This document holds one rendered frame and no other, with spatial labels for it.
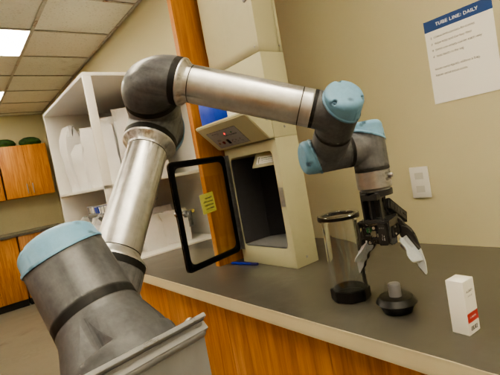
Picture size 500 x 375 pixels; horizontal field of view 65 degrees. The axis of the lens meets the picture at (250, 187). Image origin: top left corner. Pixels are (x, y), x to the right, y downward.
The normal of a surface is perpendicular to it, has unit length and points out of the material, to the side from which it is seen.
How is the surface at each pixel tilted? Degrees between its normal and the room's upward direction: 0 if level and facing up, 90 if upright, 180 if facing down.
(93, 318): 38
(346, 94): 55
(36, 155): 90
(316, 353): 90
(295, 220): 90
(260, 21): 90
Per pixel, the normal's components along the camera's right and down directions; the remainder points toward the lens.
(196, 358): 0.73, -0.09
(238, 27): -0.78, 0.18
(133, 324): 0.19, -0.89
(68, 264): 0.11, -0.58
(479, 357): -0.17, -0.98
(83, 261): 0.35, -0.70
